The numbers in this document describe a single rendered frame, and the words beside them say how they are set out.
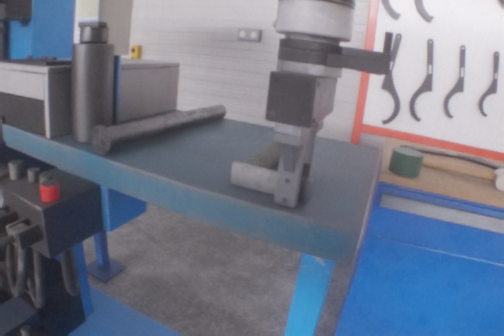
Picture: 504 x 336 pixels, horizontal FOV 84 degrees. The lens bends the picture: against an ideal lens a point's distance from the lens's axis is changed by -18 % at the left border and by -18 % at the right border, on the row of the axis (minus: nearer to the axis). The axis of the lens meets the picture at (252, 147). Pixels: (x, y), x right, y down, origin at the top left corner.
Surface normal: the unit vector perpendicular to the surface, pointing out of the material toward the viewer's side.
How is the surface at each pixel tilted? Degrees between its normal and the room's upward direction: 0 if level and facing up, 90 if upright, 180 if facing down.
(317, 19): 89
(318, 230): 90
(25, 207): 90
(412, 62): 90
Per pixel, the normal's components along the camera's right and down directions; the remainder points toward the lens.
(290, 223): -0.39, 0.22
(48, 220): 0.91, 0.20
